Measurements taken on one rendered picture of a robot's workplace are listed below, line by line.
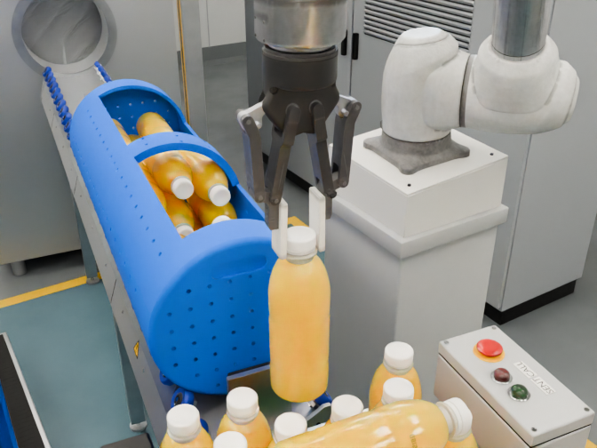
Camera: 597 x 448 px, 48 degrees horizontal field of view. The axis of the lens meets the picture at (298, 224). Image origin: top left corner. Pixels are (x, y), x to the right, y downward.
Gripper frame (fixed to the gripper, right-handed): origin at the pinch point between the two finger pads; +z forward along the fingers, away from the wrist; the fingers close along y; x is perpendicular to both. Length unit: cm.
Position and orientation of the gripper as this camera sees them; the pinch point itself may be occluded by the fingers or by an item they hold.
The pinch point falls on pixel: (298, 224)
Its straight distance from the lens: 76.3
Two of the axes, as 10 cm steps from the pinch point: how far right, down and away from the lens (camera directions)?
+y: -9.2, 1.8, -3.4
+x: 3.8, 4.5, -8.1
